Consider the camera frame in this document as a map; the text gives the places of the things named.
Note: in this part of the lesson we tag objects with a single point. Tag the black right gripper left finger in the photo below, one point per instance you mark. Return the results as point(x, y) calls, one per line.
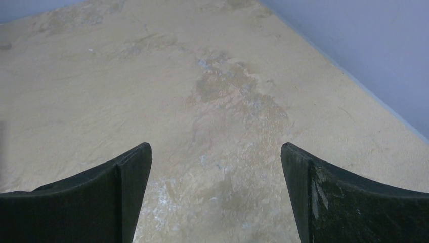
point(101, 204)

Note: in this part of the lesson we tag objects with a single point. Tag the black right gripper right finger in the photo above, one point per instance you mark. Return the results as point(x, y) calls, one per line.
point(331, 204)

